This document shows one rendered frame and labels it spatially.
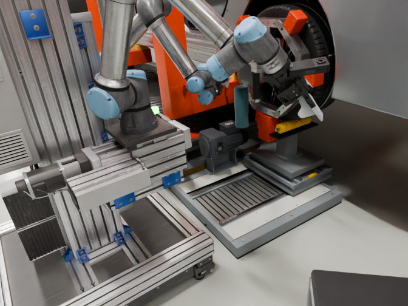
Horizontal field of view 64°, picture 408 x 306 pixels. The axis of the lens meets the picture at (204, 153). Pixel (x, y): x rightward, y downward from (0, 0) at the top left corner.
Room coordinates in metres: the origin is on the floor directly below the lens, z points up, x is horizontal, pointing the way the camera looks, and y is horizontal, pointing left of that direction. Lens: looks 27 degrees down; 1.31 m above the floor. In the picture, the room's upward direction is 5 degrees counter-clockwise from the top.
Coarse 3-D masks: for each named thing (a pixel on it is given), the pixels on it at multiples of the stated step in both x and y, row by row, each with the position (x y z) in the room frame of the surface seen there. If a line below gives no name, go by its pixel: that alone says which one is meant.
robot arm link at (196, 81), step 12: (144, 0) 1.53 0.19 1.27; (156, 0) 1.54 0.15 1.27; (144, 12) 1.50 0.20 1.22; (156, 12) 1.50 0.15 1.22; (144, 24) 1.51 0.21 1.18; (156, 24) 1.49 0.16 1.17; (156, 36) 1.50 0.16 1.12; (168, 36) 1.48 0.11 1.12; (168, 48) 1.47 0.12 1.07; (180, 48) 1.48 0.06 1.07; (180, 60) 1.46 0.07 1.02; (180, 72) 1.47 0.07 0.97; (192, 72) 1.45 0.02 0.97; (192, 84) 1.42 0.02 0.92; (204, 84) 1.45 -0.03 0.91
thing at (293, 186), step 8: (248, 160) 2.04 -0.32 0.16; (256, 160) 2.05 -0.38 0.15; (256, 168) 1.97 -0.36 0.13; (264, 168) 1.90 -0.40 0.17; (272, 168) 1.90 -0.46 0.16; (320, 168) 1.81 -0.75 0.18; (328, 168) 1.85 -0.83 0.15; (264, 176) 1.89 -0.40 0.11; (272, 176) 1.82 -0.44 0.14; (280, 176) 1.81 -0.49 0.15; (304, 176) 1.79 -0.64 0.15; (312, 176) 1.74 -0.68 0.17; (320, 176) 1.77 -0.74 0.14; (328, 176) 1.82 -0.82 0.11; (280, 184) 1.75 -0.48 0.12; (288, 184) 1.69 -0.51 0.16; (296, 184) 1.67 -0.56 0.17; (304, 184) 1.71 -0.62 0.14; (312, 184) 1.74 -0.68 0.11; (288, 192) 1.69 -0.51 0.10; (296, 192) 1.67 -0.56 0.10
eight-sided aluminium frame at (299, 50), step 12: (264, 24) 1.87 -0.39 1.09; (276, 24) 1.79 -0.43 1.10; (288, 36) 1.71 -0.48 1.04; (300, 48) 1.70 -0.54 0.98; (300, 60) 1.63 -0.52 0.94; (240, 84) 2.07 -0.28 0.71; (252, 84) 2.06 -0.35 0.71; (252, 96) 1.99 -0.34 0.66; (264, 108) 1.87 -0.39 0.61; (276, 108) 1.83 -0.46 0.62; (288, 108) 1.70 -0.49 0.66
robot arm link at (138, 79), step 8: (128, 72) 1.17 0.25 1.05; (136, 72) 1.18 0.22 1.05; (144, 72) 1.23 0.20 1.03; (136, 80) 1.18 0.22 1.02; (144, 80) 1.21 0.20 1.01; (136, 88) 1.15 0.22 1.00; (144, 88) 1.20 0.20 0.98; (136, 96) 1.14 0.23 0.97; (144, 96) 1.19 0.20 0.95; (136, 104) 1.17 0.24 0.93; (144, 104) 1.19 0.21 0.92
